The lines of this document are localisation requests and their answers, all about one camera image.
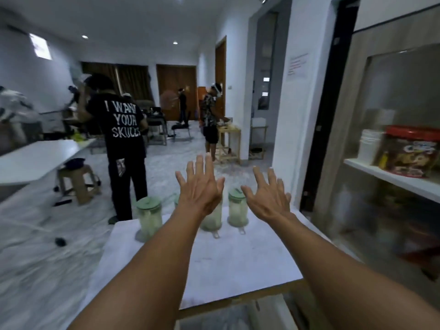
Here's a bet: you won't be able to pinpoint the person's left hand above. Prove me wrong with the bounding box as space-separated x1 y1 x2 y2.
175 153 226 219

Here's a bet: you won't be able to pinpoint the person's right hand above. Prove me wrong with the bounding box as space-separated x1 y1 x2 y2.
240 166 293 224

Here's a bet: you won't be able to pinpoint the person's right forearm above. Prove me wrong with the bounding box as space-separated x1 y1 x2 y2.
260 214 440 330

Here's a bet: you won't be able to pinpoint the person's left forearm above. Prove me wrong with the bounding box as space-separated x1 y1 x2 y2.
67 214 204 330

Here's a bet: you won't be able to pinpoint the green-lid clear plastic jar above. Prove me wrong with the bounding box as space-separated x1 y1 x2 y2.
200 195 224 239
135 196 163 243
228 187 249 235

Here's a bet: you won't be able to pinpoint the small wooden side table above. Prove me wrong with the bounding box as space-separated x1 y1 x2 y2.
216 124 242 164

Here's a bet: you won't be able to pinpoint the wooden stool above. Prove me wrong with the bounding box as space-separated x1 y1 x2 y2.
56 164 102 205
248 124 269 160

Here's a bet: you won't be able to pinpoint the black chair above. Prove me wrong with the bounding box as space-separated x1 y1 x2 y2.
171 121 192 140

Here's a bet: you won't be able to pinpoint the brown wooden door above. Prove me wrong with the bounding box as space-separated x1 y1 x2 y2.
156 64 198 122

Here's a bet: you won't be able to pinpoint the stack of white cups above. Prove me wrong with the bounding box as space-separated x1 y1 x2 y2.
357 129 384 166

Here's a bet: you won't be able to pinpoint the brown curtains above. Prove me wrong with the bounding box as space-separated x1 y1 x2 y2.
81 61 154 103

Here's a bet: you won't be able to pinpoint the red-lid snack jar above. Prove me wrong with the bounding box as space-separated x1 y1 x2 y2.
377 125 440 179

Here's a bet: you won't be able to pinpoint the white folding table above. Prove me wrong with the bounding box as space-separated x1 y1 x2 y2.
0 139 97 187

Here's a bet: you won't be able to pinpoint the wooden glass-door cabinet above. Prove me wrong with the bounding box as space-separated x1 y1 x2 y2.
312 3 440 282

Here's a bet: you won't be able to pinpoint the white paper wall notice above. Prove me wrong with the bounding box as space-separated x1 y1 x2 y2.
286 53 309 82

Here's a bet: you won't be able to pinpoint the bright wall window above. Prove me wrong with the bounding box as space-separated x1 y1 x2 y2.
29 33 53 61

